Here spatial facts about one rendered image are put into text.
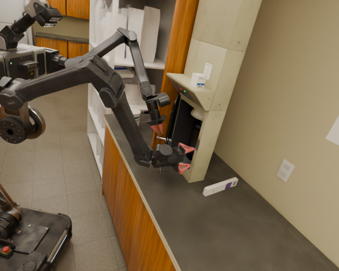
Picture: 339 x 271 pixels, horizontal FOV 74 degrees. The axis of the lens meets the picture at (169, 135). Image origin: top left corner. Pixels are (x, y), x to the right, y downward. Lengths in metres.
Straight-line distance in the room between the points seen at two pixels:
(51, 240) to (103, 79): 1.45
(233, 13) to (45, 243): 1.83
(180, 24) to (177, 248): 1.12
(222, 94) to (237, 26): 0.31
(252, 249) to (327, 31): 1.05
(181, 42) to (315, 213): 1.15
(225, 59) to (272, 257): 0.91
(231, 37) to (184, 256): 0.95
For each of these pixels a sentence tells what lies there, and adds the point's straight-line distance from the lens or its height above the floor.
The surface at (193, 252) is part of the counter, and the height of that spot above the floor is 0.94.
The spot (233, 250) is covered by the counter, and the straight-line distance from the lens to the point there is 1.14.
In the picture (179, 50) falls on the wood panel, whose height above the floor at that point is 1.63.
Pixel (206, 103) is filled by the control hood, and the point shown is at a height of 1.45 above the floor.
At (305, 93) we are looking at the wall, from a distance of 1.34.
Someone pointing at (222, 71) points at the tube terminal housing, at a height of 1.61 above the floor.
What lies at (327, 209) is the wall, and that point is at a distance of 1.35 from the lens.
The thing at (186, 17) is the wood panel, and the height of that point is 1.80.
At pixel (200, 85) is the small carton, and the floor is 1.52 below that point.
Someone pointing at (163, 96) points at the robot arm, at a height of 1.41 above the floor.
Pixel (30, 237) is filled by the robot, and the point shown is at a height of 0.26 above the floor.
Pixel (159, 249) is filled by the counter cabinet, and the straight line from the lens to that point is 1.25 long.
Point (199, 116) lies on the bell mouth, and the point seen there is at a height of 1.33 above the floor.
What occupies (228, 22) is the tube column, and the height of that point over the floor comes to 1.81.
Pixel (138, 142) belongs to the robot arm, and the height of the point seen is 1.32.
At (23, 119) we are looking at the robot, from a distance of 1.35.
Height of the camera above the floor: 1.78
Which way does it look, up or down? 27 degrees down
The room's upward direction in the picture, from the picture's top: 12 degrees clockwise
